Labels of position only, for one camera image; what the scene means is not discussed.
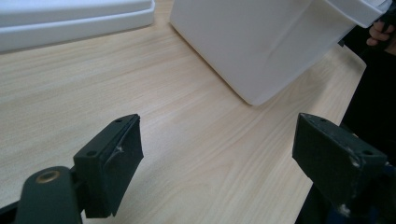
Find white plastic bin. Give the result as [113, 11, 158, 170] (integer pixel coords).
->
[169, 0, 393, 106]

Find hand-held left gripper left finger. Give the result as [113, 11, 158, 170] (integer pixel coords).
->
[73, 113, 145, 219]

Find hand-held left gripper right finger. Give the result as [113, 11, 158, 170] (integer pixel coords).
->
[291, 112, 389, 216]

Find white plastic tray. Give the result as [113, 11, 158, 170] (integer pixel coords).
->
[0, 0, 156, 53]

